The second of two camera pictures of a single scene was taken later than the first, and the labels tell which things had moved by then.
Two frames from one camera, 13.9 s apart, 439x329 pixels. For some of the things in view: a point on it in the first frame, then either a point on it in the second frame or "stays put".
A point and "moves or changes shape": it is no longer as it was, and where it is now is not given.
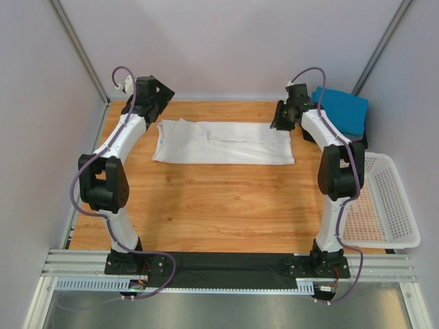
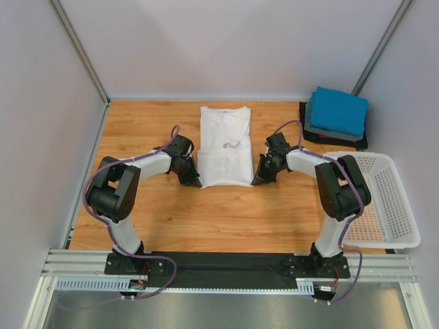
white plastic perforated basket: x=381 y=216 stays put
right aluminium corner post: x=382 y=44 stays put
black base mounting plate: x=226 y=271 stays put
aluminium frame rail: x=389 y=265 stays put
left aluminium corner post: x=81 y=49 stays put
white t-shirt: x=184 y=142 moves or changes shape
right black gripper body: x=281 y=119 to x=267 y=171
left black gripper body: x=163 y=99 to x=187 y=174
